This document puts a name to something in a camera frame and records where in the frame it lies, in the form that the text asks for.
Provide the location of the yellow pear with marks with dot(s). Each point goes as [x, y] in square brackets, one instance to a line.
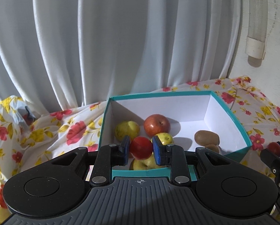
[165, 138]

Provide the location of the red apple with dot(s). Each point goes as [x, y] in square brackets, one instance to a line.
[155, 124]

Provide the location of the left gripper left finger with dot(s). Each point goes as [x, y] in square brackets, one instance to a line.
[106, 158]

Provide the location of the brown kiwi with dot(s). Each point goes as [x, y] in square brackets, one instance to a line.
[205, 137]
[213, 147]

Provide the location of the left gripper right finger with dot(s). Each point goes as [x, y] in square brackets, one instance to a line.
[173, 156]

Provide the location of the teal cardboard box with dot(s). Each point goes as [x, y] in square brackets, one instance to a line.
[187, 112]

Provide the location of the yellow-green pear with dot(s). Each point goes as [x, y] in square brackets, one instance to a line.
[126, 128]

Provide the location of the small red fruit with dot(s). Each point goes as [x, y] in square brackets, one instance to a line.
[274, 148]

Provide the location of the white curtain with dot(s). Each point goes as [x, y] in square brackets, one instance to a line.
[61, 54]

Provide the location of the red tomato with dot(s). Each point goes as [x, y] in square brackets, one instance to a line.
[141, 148]

